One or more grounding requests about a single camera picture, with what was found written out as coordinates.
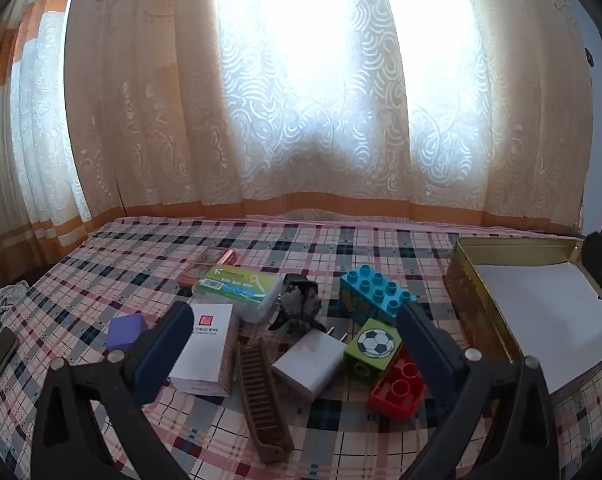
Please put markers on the grey patterned cloth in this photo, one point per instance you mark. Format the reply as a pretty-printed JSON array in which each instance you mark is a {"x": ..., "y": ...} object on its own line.
[{"x": 1, "y": 305}]

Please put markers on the green soccer ball toy brick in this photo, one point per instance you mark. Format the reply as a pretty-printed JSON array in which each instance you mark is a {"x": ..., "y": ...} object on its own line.
[{"x": 376, "y": 342}]

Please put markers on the red toy brick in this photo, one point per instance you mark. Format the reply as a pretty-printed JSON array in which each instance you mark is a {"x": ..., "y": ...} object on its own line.
[{"x": 396, "y": 390}]

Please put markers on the black binder clip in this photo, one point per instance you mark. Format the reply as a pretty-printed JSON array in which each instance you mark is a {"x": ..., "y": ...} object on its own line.
[{"x": 296, "y": 305}]

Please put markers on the white paper liner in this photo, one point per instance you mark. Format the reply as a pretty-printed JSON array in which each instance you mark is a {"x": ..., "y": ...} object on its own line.
[{"x": 541, "y": 320}]

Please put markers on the rose gold framed box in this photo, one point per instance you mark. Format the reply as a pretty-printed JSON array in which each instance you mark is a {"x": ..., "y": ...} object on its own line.
[{"x": 201, "y": 265}]

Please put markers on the cream lace curtain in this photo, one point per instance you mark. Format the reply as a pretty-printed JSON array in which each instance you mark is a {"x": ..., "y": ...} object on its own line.
[{"x": 281, "y": 110}]

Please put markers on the green label floss pick box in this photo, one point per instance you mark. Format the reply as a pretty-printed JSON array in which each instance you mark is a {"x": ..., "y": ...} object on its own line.
[{"x": 236, "y": 285}]

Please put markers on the purple block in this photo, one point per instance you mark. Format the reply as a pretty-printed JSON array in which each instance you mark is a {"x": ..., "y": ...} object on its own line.
[{"x": 123, "y": 332}]

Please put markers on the gold tin box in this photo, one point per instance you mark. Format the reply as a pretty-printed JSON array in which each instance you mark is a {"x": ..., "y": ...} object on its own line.
[{"x": 466, "y": 300}]

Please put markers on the white cardboard box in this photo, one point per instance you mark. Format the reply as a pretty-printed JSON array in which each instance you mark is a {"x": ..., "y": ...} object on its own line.
[{"x": 206, "y": 355}]

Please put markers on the white charger plug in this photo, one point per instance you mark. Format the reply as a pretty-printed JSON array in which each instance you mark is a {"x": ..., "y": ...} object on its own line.
[{"x": 306, "y": 365}]

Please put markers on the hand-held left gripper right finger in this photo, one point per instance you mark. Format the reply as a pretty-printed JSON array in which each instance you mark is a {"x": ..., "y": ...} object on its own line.
[{"x": 426, "y": 345}]

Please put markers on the blue toy brick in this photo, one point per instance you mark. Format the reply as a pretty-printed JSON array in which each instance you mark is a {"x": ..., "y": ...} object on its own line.
[{"x": 366, "y": 290}]

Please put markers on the brown comb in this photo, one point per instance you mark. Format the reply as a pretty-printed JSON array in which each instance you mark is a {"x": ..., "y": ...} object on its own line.
[{"x": 261, "y": 400}]

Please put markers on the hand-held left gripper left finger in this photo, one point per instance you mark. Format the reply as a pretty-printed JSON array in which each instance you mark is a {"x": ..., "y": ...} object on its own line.
[{"x": 166, "y": 350}]

